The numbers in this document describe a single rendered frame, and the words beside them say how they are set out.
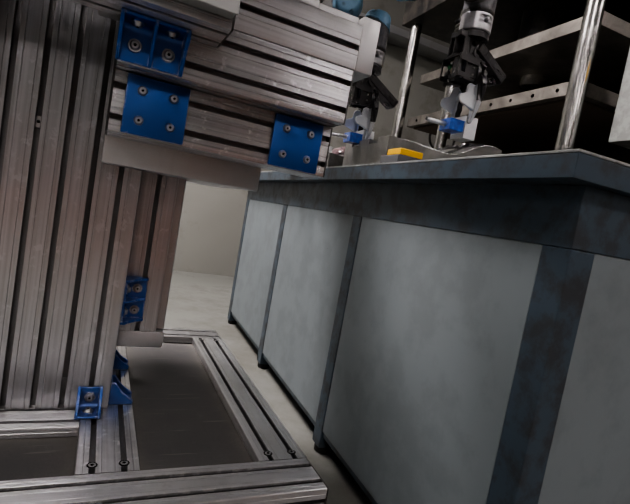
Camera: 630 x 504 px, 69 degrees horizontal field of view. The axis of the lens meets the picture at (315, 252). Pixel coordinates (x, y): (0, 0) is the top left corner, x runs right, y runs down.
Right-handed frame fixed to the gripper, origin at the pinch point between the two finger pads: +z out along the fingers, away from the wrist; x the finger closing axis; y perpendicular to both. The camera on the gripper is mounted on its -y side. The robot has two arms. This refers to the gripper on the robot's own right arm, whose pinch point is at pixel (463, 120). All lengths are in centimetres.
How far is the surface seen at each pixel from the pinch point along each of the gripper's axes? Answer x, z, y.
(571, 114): -23, -20, -60
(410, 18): -138, -88, -56
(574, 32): -38, -55, -70
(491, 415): 42, 56, 16
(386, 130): -299, -63, -142
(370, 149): -19.2, 9.0, 14.2
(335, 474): -4, 95, 14
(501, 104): -64, -31, -67
